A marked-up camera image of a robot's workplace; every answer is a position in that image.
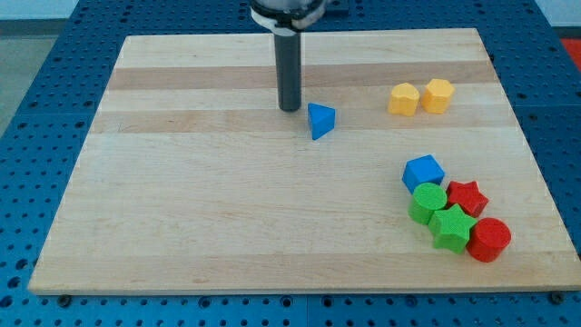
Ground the blue cube block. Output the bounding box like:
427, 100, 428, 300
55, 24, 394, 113
402, 154, 446, 193

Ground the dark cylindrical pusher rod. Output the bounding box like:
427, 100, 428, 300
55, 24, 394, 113
274, 31, 301, 112

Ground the yellow heart block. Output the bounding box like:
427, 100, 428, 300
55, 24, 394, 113
387, 83, 419, 116

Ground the green cylinder block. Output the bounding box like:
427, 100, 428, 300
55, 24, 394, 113
408, 183, 448, 225

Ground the yellow hexagon block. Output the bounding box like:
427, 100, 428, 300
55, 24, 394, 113
420, 79, 456, 114

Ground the green star block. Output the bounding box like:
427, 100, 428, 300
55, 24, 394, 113
428, 204, 478, 253

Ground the red star block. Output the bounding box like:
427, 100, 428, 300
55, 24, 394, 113
446, 181, 489, 218

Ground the wooden board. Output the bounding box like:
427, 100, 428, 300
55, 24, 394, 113
27, 27, 581, 297

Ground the red cylinder block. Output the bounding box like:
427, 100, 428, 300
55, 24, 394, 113
466, 217, 512, 263

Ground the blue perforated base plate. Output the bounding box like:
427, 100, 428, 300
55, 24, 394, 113
1, 0, 580, 326

